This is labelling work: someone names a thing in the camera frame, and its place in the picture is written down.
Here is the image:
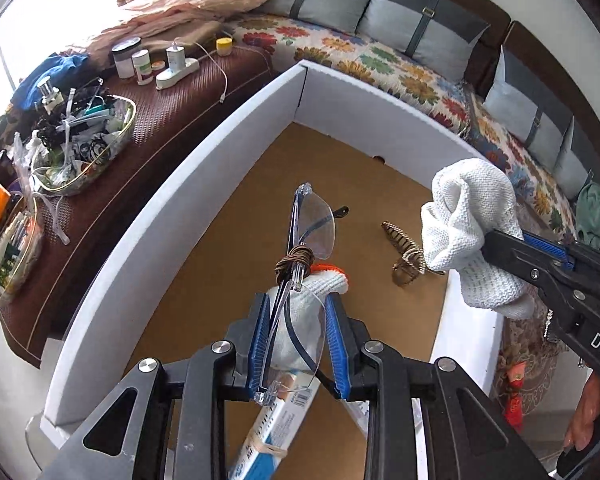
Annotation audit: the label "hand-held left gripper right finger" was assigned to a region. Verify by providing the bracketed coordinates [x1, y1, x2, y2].
[324, 292, 553, 480]

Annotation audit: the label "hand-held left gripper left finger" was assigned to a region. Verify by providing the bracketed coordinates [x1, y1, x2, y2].
[45, 290, 273, 480]

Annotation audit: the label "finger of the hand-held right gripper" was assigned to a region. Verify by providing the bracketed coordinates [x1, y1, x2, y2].
[482, 230, 581, 306]
[522, 231, 578, 268]

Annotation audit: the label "white glove with orange cuff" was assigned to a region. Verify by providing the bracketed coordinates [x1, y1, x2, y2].
[265, 262, 353, 372]

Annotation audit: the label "white knitted glove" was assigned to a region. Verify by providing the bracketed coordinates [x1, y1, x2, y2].
[420, 158, 536, 321]

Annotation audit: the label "blue and white carton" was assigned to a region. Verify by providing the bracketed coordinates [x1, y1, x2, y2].
[227, 367, 372, 480]

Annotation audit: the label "brown hair tie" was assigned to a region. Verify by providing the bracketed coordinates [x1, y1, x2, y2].
[274, 245, 315, 286]

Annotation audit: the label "tan rubber band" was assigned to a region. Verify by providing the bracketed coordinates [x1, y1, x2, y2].
[242, 435, 287, 457]

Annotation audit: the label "clear safety glasses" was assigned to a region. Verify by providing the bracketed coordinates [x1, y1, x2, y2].
[252, 182, 351, 408]

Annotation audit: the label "white cardboard box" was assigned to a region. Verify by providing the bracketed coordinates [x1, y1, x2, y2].
[40, 59, 506, 456]

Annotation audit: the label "person's right hand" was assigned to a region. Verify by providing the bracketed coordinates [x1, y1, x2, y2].
[562, 375, 600, 455]

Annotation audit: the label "green cloth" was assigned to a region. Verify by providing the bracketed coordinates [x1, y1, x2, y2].
[575, 182, 600, 256]

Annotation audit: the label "dark wooden sofa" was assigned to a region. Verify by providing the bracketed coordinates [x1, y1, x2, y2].
[245, 0, 600, 211]

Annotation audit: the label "floral sofa blanket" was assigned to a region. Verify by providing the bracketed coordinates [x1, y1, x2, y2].
[225, 12, 581, 241]

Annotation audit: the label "brown side table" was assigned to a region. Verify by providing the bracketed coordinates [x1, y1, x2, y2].
[0, 42, 301, 371]

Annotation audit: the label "glass tray of clutter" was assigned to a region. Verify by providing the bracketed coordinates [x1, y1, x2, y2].
[0, 195, 46, 308]

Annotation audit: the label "glass bowl of clutter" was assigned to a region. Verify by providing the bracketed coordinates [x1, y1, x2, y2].
[30, 94, 137, 196]

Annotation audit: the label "white power strip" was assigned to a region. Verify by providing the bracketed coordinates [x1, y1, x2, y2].
[155, 57, 201, 91]

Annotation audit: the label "white bottle green label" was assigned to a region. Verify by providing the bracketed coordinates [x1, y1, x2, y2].
[131, 50, 153, 86]

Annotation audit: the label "white plug-in device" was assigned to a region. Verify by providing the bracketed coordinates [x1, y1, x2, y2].
[166, 42, 186, 73]

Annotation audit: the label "white jar with dark lid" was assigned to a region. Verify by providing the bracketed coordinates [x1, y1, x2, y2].
[111, 39, 142, 80]

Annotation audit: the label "glass perfume bottle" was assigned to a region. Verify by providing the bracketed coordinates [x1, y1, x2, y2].
[37, 76, 63, 111]

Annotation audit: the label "blue cloth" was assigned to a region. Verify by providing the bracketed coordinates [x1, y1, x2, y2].
[10, 52, 88, 111]

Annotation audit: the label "white cable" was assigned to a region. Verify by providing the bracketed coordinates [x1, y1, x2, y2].
[172, 37, 231, 106]

